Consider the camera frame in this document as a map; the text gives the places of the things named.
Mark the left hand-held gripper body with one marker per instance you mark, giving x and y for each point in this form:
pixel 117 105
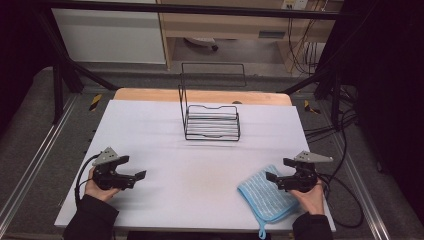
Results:
pixel 108 178

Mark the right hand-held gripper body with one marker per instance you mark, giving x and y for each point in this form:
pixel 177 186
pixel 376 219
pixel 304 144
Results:
pixel 300 181

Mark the blue striped microfibre cloth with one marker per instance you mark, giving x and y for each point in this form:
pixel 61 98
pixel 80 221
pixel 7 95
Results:
pixel 266 200

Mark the person's left hand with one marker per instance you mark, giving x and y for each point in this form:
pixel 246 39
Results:
pixel 96 193

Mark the person's right hand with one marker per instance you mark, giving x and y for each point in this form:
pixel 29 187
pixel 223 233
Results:
pixel 311 201

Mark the white board table cover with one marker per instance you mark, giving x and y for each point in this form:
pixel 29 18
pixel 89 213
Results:
pixel 186 180

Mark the yellow black tape marker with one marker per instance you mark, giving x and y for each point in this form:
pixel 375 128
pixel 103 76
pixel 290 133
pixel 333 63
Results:
pixel 310 107
pixel 95 102

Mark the white cabinet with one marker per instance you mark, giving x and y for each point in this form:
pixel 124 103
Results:
pixel 110 36

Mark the black curtain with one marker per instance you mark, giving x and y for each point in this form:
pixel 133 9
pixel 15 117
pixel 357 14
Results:
pixel 390 83
pixel 20 50

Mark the office chair base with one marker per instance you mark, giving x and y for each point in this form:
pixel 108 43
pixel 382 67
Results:
pixel 201 41

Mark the light wooden desk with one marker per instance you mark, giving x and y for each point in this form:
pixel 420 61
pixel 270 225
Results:
pixel 233 26

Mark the aluminium rail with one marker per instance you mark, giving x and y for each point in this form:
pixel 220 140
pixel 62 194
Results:
pixel 363 196
pixel 36 160

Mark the white wall socket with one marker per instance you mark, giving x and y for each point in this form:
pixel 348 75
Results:
pixel 295 4

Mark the black metal frame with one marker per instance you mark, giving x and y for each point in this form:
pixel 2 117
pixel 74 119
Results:
pixel 233 11

